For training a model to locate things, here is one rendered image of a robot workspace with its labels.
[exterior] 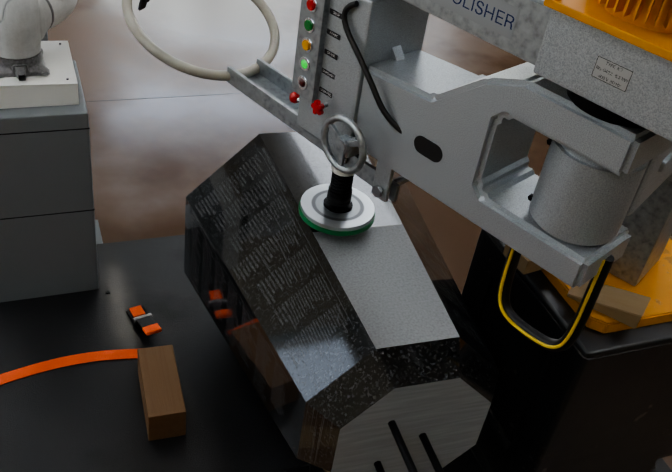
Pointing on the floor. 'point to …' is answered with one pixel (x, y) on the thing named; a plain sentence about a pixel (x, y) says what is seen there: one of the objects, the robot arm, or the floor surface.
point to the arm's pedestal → (47, 202)
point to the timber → (161, 392)
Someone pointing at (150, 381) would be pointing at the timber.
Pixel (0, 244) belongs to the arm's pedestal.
